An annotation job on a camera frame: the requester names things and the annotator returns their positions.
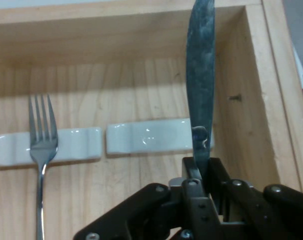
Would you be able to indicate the white ceramic cutlery rest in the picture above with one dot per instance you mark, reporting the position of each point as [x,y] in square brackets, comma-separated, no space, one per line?
[79,145]
[146,137]

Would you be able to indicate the light wooden drawer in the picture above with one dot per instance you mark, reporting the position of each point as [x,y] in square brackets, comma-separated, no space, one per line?
[116,75]

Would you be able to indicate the silver fork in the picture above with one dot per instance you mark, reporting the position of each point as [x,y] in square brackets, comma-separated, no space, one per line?
[42,150]

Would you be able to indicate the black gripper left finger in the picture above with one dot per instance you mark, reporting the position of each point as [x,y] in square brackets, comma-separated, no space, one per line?
[141,215]

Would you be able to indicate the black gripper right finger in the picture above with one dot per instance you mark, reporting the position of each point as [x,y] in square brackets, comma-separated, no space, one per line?
[279,215]

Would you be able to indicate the silver table knife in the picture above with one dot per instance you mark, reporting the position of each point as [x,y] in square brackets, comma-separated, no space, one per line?
[201,75]

